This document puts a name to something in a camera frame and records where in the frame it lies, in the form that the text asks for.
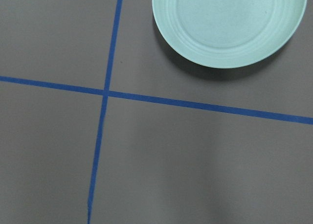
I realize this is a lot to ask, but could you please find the green plate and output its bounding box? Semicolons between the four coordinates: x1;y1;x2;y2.
152;0;308;68

